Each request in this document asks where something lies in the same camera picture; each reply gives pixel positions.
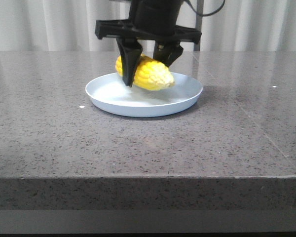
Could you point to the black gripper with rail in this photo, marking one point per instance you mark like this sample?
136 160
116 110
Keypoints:
148 20

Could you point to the yellow corn cob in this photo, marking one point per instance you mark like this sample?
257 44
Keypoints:
152 75

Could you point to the light blue round plate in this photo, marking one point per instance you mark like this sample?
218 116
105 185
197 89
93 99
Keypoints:
110 94

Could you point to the white pleated curtain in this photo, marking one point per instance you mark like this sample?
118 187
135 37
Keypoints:
69 25

